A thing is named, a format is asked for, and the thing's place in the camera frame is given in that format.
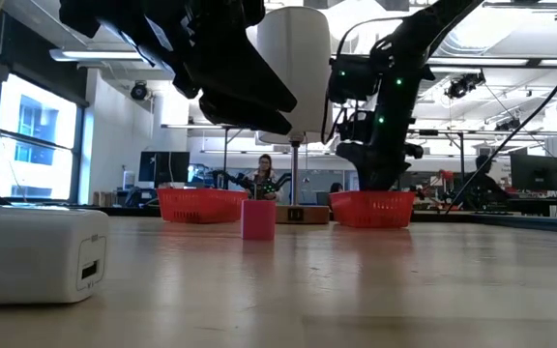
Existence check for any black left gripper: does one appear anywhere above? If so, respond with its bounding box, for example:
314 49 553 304
58 0 298 136

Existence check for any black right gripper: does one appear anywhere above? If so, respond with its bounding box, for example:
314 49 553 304
335 79 425 192

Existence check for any pink cube wall adapter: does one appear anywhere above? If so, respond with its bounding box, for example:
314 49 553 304
240 199 278 242

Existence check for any white USB wall adapter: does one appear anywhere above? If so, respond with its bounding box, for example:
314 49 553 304
0 206 110 305

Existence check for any red plastic mesh basket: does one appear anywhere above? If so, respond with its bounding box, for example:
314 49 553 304
329 189 418 229
156 188 249 225

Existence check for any white shade table lamp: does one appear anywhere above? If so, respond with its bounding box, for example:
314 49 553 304
256 5 336 225

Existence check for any black computer monitor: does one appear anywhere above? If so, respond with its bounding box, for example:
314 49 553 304
138 150 191 189
510 153 557 192

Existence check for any black beam with light strips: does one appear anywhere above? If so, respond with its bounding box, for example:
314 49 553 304
48 47 557 68

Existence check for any dark framed window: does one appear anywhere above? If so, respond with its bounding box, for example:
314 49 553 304
0 72 89 204

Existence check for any black background rig frame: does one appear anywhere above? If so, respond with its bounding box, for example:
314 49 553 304
161 123 260 190
406 128 468 194

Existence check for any glass wall panel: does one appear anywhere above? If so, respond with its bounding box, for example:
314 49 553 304
298 168 371 205

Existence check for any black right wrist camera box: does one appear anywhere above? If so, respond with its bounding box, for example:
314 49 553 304
327 54 382 103

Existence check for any black ceiling camera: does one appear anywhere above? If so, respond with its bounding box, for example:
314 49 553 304
494 118 523 132
130 80 150 102
445 72 486 101

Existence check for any long black hanging cable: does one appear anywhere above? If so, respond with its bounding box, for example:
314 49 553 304
445 33 557 215

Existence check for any thin black camera cable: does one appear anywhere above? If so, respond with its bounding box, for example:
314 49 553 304
335 16 408 59

